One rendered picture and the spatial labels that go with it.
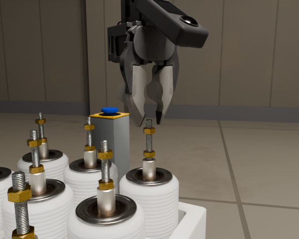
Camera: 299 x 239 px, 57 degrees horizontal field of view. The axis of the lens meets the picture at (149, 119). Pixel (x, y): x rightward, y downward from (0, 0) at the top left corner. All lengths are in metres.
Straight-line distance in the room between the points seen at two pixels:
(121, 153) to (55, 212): 0.31
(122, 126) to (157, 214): 0.29
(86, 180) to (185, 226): 0.17
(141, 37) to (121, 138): 0.33
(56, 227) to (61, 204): 0.03
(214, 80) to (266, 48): 0.47
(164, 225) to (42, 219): 0.17
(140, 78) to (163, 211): 0.20
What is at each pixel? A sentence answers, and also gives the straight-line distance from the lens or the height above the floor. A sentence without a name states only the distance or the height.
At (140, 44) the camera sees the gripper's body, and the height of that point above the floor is 0.46.
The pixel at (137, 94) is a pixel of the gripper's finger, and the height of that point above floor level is 0.39.
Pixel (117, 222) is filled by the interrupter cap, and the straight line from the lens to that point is 0.33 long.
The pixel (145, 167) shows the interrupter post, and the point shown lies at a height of 0.27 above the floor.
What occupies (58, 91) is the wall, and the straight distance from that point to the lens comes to 2.73.
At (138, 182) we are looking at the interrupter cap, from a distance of 0.43.
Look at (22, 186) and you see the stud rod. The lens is 0.25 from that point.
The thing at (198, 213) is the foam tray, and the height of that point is 0.18.
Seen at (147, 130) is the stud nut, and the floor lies 0.33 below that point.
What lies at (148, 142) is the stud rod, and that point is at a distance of 0.43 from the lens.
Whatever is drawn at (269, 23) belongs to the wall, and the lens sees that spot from 2.44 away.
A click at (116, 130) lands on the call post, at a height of 0.28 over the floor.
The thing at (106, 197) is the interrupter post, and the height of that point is 0.27.
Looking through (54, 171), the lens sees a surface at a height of 0.23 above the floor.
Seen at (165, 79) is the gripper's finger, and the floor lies 0.41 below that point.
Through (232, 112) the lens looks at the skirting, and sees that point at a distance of 2.39.
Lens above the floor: 0.42
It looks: 10 degrees down
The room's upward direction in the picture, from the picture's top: straight up
